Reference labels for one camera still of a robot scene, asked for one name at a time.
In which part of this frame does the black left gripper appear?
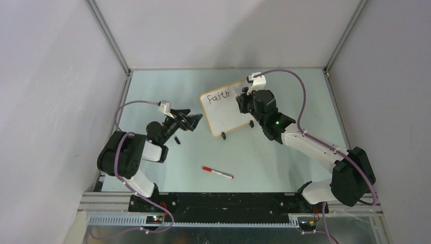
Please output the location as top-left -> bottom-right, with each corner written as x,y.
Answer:
160,108 -> 202,144

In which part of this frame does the black marker cap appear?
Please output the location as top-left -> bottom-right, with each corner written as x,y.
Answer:
174,136 -> 181,144

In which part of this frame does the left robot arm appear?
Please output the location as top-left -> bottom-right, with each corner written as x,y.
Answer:
97,109 -> 203,212

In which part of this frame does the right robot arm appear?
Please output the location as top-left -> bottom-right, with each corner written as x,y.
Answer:
236,87 -> 376,212

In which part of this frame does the red whiteboard marker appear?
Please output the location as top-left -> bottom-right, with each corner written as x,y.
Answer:
202,167 -> 234,179

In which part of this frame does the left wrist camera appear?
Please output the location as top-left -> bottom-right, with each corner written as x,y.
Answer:
158,100 -> 175,118

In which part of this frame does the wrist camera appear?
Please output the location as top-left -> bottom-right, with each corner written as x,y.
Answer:
158,100 -> 175,118
246,72 -> 266,95

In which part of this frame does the white whiteboard yellow frame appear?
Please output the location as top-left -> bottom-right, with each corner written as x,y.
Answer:
200,79 -> 254,137

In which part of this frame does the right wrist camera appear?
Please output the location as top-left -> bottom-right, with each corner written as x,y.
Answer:
246,72 -> 266,95

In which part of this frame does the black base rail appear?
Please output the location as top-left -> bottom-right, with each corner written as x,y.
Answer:
129,192 -> 329,225

